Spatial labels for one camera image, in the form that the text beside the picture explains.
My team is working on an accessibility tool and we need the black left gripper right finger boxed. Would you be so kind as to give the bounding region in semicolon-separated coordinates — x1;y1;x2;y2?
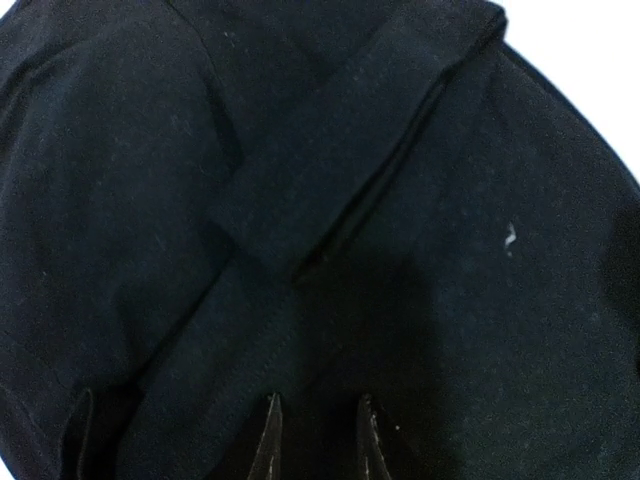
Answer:
357;394;393;480

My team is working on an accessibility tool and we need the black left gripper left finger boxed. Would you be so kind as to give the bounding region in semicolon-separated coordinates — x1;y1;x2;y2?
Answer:
247;393;283;480

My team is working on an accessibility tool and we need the black t-shirt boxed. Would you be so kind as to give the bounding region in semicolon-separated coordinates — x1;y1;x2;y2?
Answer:
1;1;639;479

